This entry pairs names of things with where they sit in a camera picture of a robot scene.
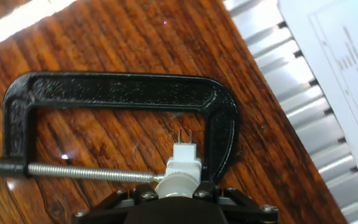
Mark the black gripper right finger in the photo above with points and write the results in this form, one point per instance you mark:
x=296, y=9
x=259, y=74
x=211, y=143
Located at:
x=247, y=211

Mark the brown wooden board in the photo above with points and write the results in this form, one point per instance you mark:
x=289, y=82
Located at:
x=120, y=46

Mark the black C-clamp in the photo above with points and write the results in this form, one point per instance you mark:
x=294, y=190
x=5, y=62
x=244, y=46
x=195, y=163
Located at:
x=120, y=90

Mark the white LED light bulb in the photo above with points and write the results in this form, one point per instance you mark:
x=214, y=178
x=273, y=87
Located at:
x=176, y=185

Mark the printed paper sheets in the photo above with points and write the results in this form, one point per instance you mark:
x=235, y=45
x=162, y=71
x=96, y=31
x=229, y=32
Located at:
x=346, y=77

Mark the white lamp socket adapter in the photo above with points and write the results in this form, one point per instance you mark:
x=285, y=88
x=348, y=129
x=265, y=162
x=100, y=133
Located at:
x=183, y=158

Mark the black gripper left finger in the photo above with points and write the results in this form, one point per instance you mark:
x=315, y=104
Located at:
x=110, y=208

